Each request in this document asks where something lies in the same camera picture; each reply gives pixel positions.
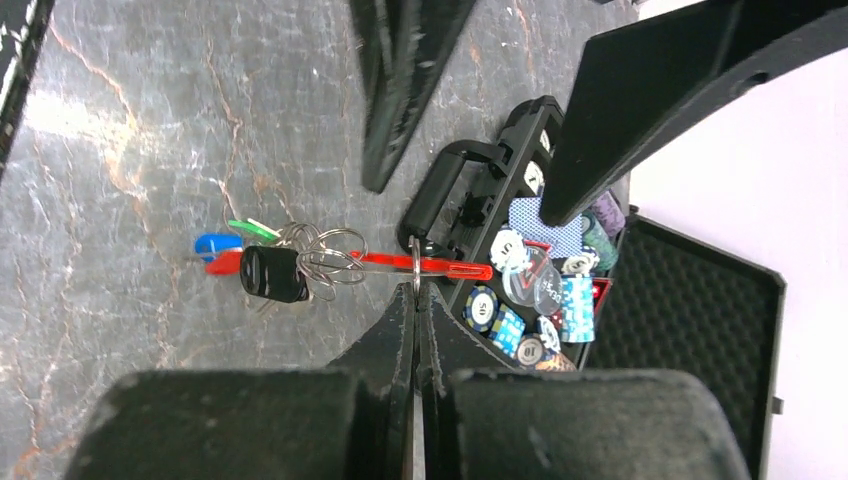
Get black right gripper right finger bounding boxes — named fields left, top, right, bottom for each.
left=418, top=284, right=517, bottom=479

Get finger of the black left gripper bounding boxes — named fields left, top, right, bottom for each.
left=349, top=0, right=476, bottom=194
left=540, top=1, right=847, bottom=225

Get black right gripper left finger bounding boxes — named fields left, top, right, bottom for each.
left=329, top=283, right=416, bottom=479

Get red keyring with key bunch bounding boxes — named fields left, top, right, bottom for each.
left=193, top=218, right=494, bottom=308

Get clear dealer button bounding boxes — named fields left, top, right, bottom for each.
left=502, top=255, right=563, bottom=316

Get purple poker chip stack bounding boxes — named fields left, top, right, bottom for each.
left=589, top=190, right=626, bottom=238

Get light blue chip stack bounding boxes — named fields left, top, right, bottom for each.
left=560, top=275, right=595, bottom=344

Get blue patterned card deck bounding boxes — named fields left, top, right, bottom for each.
left=508, top=197, right=583, bottom=259

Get black poker chip case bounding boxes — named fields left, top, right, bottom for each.
left=397, top=95, right=786, bottom=479

